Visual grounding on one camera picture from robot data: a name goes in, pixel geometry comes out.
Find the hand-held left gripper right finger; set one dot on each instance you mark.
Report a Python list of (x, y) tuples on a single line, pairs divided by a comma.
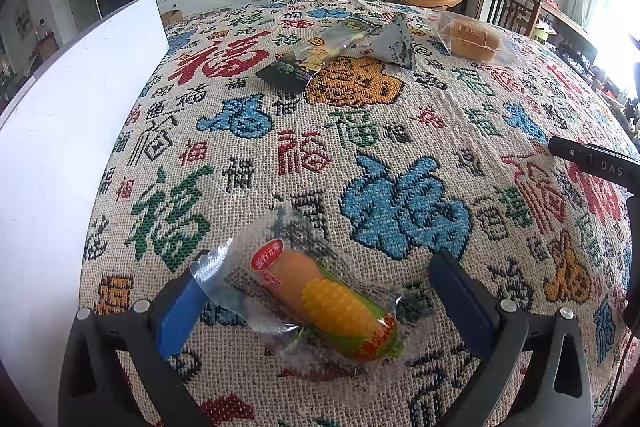
[(462, 307)]

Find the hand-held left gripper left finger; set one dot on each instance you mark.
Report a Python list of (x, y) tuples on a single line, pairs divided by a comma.
[(182, 312)]

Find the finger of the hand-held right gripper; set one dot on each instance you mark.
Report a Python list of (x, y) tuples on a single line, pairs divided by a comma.
[(567, 152)]

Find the packaged corn cob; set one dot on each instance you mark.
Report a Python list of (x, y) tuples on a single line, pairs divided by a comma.
[(320, 302)]

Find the printed woven blanket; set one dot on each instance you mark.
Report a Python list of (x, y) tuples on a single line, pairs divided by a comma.
[(250, 187)]

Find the bread loaf in clear bag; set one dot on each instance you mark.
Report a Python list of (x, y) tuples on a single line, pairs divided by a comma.
[(472, 39)]

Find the dark wooden chair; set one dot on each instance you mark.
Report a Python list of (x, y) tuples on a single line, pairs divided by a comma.
[(505, 7)]

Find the grey triangular snack packet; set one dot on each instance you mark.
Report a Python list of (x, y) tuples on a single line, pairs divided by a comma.
[(397, 42)]

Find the white board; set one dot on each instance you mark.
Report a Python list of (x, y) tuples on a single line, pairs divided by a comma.
[(65, 147)]

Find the clear yellow snack packet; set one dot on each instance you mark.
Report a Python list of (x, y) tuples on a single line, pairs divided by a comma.
[(345, 34)]

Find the dark green snack packet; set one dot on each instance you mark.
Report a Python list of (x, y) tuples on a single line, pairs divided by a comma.
[(290, 72)]

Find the cardboard box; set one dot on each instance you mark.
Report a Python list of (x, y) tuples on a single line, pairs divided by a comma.
[(172, 16)]

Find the wall picture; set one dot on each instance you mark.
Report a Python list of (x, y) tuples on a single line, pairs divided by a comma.
[(22, 18)]

